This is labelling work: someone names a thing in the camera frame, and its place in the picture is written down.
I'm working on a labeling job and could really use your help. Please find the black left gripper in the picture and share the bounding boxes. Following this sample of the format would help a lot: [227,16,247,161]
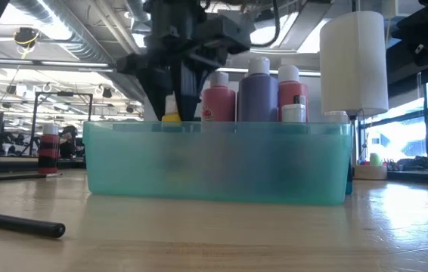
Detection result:
[117,0,253,122]

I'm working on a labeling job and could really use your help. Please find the small yellow paint bottle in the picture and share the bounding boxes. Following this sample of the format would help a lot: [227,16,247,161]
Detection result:
[162,93,182,131]

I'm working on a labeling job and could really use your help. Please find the large pink paint bottle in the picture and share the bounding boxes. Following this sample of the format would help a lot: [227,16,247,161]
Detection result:
[201,70,237,122]

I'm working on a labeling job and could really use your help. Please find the large purple paint bottle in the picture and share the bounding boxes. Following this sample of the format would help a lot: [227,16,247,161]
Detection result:
[237,56,279,122]

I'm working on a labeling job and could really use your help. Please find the teal plastic tray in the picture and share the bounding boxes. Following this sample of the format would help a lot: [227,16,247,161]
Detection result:
[82,120,353,207]

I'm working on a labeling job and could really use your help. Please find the large red paint bottle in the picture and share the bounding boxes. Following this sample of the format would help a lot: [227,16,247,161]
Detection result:
[278,64,309,122]

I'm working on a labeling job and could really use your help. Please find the small dark green paint bottle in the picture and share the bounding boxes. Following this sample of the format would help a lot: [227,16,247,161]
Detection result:
[281,104,308,124]

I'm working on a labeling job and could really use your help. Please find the small dark red paint bottle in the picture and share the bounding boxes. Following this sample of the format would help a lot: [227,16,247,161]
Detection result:
[38,123,61,175]

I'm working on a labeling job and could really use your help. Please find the person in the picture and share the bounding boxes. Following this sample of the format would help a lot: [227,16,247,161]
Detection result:
[59,125,79,159]

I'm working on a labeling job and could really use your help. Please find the white shade table lamp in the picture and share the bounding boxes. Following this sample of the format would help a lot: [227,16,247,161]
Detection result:
[318,10,389,181]

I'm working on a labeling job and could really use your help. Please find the dark equipment pile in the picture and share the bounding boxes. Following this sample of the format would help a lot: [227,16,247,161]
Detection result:
[397,155,428,172]

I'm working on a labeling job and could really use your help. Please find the black metal frame stand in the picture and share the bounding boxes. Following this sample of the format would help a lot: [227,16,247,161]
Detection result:
[34,91,94,156]

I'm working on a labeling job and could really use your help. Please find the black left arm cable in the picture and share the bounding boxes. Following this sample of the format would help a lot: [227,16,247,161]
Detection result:
[250,0,280,48]

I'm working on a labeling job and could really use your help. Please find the hanging yellow cord reel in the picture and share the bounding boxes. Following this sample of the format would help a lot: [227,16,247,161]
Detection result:
[12,26,41,50]

